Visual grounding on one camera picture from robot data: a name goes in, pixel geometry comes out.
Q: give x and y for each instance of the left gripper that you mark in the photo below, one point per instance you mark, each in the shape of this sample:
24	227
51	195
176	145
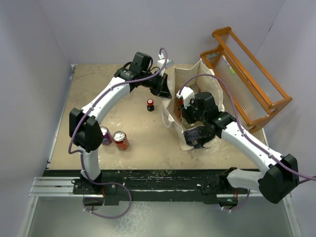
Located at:
161	89

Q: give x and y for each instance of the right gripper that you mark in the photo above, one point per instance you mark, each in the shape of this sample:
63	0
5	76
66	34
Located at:
185	113

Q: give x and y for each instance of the cream canvas tote bag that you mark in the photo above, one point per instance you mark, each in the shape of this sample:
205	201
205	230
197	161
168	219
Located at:
193	136

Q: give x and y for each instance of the red can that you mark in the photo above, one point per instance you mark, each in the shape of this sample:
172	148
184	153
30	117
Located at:
177	104
195	89
121	141

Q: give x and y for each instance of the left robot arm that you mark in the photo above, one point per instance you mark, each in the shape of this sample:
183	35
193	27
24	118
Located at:
84	123

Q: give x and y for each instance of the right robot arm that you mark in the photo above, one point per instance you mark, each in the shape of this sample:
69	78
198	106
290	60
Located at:
277	174

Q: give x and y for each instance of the small dark red-capped bottle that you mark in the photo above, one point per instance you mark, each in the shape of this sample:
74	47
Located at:
150	105

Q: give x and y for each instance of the green-capped marker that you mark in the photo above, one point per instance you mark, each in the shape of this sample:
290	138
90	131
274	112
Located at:
228	64

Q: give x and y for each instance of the orange wooden rack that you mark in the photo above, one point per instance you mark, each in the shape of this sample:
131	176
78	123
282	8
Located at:
257	96

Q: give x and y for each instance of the purple soda can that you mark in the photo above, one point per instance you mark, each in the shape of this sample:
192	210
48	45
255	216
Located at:
107	137

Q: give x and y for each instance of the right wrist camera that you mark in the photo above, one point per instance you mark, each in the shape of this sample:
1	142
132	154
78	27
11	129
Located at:
186	94

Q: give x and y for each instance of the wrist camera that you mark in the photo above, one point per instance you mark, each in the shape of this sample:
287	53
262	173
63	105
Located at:
163	63
186	94

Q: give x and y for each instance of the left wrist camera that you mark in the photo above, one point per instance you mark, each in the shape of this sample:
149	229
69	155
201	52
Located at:
163	63

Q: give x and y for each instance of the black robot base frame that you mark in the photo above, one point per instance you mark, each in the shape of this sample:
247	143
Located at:
155	185

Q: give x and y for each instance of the aluminium rail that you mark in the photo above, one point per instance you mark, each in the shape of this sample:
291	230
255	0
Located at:
53	187

